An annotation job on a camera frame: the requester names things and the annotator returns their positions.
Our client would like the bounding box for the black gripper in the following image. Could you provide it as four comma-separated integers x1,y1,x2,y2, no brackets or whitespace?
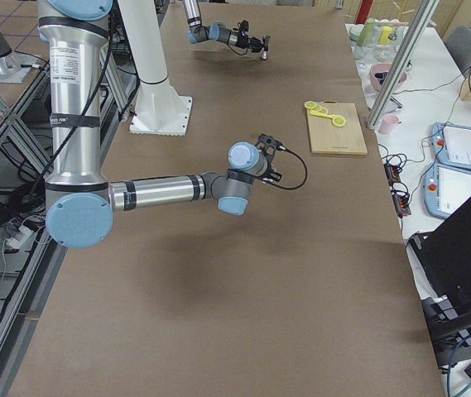
261,152,282,183
235,31,268,52

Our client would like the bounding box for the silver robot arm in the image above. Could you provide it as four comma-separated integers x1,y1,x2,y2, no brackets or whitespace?
37,1,283,248
182,0,270,59

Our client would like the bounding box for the pink plastic cup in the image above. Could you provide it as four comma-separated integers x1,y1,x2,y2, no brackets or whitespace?
378,114,401,135

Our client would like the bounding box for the wooden cutting board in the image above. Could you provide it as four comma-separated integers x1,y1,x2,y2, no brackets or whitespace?
305,101,368,155

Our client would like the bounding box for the yellow plastic spoon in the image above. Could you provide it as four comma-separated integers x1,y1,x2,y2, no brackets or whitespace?
309,111,346,124

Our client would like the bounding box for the clear wine glass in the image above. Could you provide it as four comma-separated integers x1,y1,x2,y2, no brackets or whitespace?
353,44,375,69

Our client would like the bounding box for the green tumbler bottle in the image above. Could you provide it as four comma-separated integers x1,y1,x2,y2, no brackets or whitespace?
357,18,377,48

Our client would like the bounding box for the pink bowl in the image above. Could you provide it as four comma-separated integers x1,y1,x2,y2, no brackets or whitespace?
369,63,407,93

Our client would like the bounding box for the yellow capped bottle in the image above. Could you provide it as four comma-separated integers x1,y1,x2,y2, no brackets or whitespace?
378,26,393,45

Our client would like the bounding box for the near blue teach pendant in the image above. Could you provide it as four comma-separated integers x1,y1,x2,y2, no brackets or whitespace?
421,163,471,219

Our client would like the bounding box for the blue teach pendant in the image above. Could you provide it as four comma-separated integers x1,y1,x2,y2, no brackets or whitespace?
431,122,471,170
421,163,471,219

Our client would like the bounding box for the far blue teach pendant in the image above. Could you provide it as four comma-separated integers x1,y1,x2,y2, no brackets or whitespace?
431,122,471,170

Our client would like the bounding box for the grey office chair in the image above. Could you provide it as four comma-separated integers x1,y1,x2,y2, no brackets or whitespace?
444,26,471,77

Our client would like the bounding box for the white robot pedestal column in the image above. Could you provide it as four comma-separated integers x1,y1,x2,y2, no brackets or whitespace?
118,0,193,136

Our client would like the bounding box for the aluminium frame post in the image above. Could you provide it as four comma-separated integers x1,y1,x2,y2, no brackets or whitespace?
367,0,440,130

